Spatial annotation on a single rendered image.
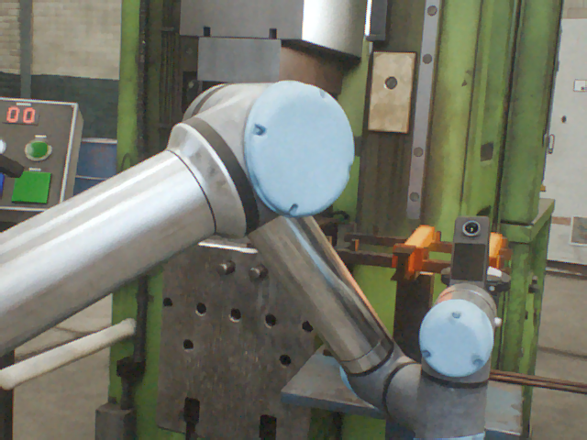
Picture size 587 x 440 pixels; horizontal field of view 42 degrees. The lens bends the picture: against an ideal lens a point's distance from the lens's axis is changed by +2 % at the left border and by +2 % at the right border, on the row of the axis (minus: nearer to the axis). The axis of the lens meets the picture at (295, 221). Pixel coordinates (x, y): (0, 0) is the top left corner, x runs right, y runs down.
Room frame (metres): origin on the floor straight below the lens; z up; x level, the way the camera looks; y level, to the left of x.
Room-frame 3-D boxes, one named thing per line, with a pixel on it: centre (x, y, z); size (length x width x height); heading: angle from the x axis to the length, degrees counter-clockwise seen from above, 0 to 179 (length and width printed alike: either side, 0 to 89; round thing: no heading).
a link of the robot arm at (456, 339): (0.84, -0.19, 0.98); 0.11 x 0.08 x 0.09; 163
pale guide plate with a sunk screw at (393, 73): (1.71, -0.19, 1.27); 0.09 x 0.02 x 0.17; 68
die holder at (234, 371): (1.89, 0.01, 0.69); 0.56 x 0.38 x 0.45; 158
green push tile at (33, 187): (1.71, 0.59, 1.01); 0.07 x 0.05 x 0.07; 93
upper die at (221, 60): (1.90, 0.07, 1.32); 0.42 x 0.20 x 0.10; 158
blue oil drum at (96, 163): (6.32, 1.58, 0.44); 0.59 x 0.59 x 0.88
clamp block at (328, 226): (1.69, -0.04, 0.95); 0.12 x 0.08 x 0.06; 158
